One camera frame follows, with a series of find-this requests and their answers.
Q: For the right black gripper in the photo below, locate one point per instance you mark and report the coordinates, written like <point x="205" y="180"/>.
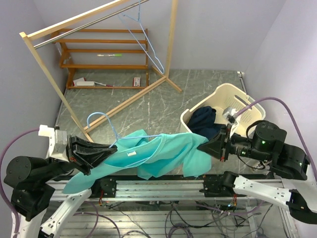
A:
<point x="218" y="146"/>

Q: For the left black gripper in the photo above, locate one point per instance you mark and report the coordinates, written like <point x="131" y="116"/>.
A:
<point x="83" y="154"/>

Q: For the navy blue t shirt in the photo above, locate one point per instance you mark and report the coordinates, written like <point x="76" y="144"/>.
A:
<point x="202" y="122"/>

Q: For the teal t shirt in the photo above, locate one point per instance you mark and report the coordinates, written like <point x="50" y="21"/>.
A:
<point x="151" y="158"/>

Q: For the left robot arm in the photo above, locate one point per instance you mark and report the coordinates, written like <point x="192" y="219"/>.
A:
<point x="28" y="177"/>

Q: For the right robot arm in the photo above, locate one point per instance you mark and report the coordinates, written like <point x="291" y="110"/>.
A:
<point x="266" y="145"/>

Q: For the cream plastic laundry basket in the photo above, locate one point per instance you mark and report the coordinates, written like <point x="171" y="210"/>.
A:
<point x="227" y="96"/>

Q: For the white red flat box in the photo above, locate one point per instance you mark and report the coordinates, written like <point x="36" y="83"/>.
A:
<point x="83" y="82"/>

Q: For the wooden shoe shelf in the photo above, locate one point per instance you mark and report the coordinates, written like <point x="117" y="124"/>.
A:
<point x="119" y="59"/>

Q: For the wooden clothes rack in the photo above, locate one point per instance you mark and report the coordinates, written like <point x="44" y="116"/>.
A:
<point x="158" y="73"/>

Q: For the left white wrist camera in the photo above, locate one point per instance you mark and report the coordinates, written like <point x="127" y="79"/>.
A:
<point x="58" y="142"/>

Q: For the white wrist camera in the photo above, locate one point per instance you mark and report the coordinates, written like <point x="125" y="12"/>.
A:
<point x="58" y="142"/>
<point x="233" y="121"/>

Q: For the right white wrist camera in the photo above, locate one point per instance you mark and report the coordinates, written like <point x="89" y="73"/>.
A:
<point x="233" y="121"/>

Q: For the aluminium rail frame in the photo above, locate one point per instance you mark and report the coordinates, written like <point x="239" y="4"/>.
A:
<point x="146" y="190"/>

